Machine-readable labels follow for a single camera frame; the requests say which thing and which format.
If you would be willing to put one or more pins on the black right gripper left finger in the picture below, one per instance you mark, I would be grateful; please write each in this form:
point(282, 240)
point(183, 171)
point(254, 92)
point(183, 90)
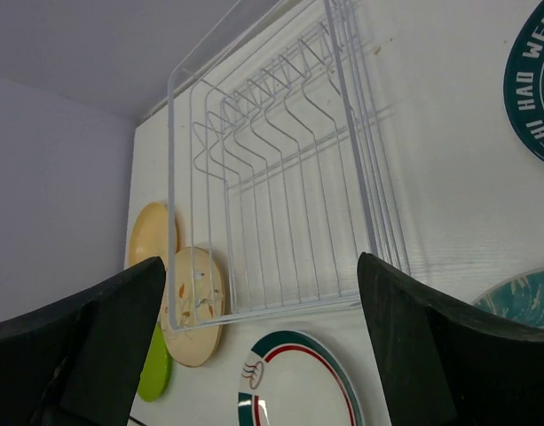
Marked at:
point(78, 361)

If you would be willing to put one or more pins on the teal and red plate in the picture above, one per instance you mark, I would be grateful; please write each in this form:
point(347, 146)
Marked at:
point(520, 299)

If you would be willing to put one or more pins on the white wire dish rack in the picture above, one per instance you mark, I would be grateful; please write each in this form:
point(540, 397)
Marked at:
point(277, 161)

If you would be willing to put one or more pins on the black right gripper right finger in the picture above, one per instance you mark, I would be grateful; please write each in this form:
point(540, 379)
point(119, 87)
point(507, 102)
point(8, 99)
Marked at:
point(444, 362)

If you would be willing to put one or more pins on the white plate green red rim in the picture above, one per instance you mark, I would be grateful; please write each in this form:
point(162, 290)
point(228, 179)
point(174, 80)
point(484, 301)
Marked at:
point(291, 378)

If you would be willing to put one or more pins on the lime green plate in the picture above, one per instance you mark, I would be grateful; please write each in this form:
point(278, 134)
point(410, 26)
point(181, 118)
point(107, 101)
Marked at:
point(156, 373)

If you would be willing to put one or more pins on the beige bird pattern plate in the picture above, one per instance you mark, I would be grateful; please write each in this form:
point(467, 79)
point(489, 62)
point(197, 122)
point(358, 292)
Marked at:
point(197, 296)

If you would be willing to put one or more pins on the plain yellow plate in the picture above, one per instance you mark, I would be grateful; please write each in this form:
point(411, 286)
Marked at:
point(155, 233)

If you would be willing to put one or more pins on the dark green lettered plate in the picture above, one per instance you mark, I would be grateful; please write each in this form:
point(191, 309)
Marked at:
point(523, 83)

